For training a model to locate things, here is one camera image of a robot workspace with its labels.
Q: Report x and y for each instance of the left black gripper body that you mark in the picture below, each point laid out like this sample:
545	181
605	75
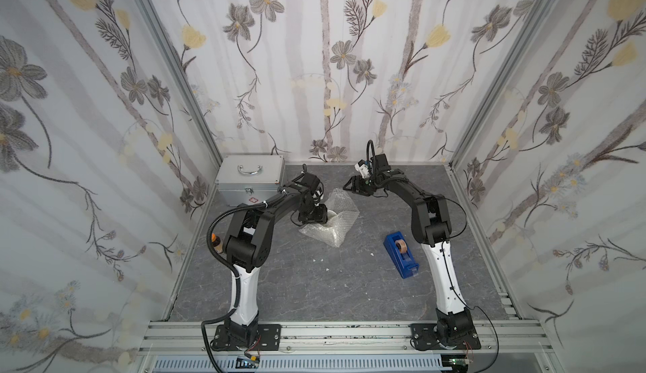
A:
311	211

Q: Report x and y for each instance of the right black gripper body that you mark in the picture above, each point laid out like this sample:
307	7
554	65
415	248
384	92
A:
359	185

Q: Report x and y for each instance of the clear bubble wrap sheet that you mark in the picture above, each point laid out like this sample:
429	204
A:
335	232

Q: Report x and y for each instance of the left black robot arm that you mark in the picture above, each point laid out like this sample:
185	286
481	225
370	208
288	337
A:
248	241

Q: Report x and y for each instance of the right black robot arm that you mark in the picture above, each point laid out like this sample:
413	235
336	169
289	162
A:
431	227

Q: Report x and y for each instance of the blue tape dispenser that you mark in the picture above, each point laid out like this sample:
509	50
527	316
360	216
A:
400	254

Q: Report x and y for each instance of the silver metal case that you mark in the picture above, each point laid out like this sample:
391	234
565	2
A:
248	179

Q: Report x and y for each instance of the orange capped small bottle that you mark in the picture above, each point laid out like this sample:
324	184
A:
216	243

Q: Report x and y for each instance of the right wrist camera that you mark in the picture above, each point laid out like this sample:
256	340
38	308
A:
363	168

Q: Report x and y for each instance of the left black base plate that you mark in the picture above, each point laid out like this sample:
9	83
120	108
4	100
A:
262	337

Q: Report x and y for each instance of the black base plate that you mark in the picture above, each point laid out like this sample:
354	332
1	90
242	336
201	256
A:
426	337
262	337

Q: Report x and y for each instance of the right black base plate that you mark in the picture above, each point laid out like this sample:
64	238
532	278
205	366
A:
426	337

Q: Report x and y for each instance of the aluminium front rail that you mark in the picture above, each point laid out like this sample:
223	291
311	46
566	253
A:
505	346

